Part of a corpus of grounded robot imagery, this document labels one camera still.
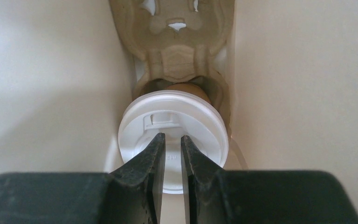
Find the brown paper takeout bag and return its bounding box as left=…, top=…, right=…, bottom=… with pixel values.
left=0, top=0, right=358, bottom=210

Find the single paper coffee cup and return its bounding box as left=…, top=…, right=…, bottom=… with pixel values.
left=164, top=83, right=211, bottom=104

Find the single cardboard cup carrier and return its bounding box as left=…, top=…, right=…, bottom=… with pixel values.
left=110, top=0, right=235, bottom=128

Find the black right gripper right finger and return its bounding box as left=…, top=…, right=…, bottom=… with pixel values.
left=181, top=135, right=358, bottom=224

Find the white plastic cup lid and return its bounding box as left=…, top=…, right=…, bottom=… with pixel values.
left=117, top=90, right=229, bottom=194

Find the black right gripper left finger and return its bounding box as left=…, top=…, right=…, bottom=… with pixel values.
left=0, top=133, right=165, bottom=224

